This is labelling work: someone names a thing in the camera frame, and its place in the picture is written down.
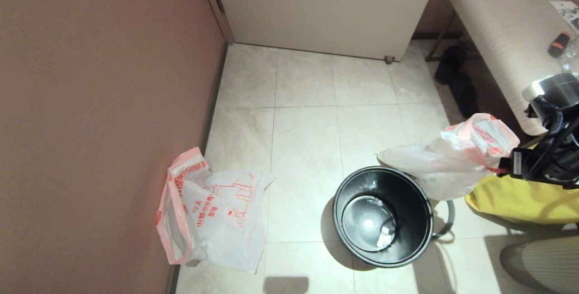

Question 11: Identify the white red-printed trash bag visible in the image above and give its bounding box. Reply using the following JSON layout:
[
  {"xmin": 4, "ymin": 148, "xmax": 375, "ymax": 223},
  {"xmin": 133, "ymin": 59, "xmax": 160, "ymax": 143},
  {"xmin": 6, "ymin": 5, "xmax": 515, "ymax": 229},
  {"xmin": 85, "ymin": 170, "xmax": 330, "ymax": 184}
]
[
  {"xmin": 378, "ymin": 113, "xmax": 521, "ymax": 201},
  {"xmin": 156, "ymin": 148, "xmax": 276, "ymax": 275}
]

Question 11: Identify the grey bin ring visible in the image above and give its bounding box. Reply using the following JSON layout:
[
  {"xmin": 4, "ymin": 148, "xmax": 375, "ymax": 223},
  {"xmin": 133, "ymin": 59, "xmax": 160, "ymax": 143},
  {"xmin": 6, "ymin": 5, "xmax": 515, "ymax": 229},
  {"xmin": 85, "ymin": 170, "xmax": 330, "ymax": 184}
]
[{"xmin": 432, "ymin": 199, "xmax": 456, "ymax": 240}]

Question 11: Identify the yellow fabric bag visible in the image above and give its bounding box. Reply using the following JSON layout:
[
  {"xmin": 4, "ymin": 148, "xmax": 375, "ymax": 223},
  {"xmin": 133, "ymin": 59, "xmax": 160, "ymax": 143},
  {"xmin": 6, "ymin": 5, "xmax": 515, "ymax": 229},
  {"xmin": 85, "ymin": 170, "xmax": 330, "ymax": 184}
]
[{"xmin": 466, "ymin": 174, "xmax": 579, "ymax": 226}]

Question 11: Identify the black round trash bin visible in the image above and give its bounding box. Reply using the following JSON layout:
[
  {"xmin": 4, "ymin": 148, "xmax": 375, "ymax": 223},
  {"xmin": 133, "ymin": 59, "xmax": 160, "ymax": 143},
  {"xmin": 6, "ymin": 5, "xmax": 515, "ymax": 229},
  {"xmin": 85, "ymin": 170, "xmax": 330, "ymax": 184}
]
[{"xmin": 333, "ymin": 166, "xmax": 435, "ymax": 268}]

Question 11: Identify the empty white red-printed trash bag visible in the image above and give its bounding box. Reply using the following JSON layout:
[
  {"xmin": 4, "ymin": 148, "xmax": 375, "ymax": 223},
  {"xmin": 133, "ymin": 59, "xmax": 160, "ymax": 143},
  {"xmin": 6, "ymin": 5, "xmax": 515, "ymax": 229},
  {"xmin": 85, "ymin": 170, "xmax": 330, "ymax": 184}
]
[{"xmin": 156, "ymin": 148, "xmax": 276, "ymax": 275}]

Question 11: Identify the clear wine glass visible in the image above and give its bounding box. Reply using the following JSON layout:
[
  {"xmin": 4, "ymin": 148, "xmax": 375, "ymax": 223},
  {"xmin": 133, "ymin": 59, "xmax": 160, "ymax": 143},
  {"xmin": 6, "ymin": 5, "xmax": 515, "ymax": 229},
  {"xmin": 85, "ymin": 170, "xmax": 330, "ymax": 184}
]
[{"xmin": 561, "ymin": 34, "xmax": 579, "ymax": 76}]

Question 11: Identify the black marker with red band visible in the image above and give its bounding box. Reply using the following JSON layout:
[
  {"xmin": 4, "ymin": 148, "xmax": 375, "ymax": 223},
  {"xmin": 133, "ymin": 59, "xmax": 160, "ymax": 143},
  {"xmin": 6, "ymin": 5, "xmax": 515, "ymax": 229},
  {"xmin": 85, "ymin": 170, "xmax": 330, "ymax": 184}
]
[{"xmin": 548, "ymin": 33, "xmax": 571, "ymax": 58}]

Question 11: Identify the light woodgrain desk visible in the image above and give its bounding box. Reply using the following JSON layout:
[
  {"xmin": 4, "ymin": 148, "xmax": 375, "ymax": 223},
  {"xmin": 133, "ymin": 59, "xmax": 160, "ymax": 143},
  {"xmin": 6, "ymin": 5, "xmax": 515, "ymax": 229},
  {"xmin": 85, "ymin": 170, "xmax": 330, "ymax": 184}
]
[{"xmin": 424, "ymin": 0, "xmax": 579, "ymax": 136}]

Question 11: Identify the white leaflet with blue print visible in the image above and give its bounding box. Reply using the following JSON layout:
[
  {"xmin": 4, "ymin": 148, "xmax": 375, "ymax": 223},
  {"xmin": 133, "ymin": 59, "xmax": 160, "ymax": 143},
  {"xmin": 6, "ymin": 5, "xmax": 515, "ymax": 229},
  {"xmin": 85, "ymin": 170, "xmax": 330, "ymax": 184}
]
[{"xmin": 548, "ymin": 0, "xmax": 579, "ymax": 31}]

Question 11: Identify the small white litter scrap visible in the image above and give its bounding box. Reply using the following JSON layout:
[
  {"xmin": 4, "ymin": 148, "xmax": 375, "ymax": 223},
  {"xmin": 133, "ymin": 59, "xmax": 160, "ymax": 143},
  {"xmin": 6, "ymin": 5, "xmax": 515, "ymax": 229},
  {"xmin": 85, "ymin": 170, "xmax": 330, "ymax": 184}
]
[{"xmin": 377, "ymin": 226, "xmax": 395, "ymax": 247}]

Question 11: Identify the white door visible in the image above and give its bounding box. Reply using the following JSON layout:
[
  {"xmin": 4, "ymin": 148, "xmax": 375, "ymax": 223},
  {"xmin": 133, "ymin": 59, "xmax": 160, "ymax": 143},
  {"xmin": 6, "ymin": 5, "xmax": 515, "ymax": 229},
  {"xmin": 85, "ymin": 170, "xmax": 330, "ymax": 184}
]
[{"xmin": 209, "ymin": 0, "xmax": 442, "ymax": 62}]

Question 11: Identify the grey skirting board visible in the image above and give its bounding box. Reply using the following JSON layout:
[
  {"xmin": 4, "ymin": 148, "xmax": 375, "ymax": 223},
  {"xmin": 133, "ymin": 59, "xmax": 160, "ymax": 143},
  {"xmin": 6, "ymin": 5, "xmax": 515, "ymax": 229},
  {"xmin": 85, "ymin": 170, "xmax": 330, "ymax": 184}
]
[{"xmin": 165, "ymin": 43, "xmax": 229, "ymax": 294}]

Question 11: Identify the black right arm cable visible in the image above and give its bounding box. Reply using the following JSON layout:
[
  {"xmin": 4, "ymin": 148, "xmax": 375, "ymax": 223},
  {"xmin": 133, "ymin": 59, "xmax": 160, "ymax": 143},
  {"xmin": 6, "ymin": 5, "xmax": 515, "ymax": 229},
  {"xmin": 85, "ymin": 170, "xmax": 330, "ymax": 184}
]
[{"xmin": 527, "ymin": 103, "xmax": 579, "ymax": 178}]

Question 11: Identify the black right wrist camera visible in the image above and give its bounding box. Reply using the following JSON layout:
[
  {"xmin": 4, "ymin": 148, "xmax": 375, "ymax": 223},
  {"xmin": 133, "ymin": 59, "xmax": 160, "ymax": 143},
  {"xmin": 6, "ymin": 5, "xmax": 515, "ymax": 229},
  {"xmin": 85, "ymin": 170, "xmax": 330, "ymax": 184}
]
[{"xmin": 522, "ymin": 73, "xmax": 579, "ymax": 118}]

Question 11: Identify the beige door frame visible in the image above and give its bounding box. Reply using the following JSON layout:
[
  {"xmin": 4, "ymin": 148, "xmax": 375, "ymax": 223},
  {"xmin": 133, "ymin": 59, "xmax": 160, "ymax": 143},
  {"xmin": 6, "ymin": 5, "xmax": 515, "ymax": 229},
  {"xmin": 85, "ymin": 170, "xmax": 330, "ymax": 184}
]
[{"xmin": 195, "ymin": 0, "xmax": 236, "ymax": 46}]

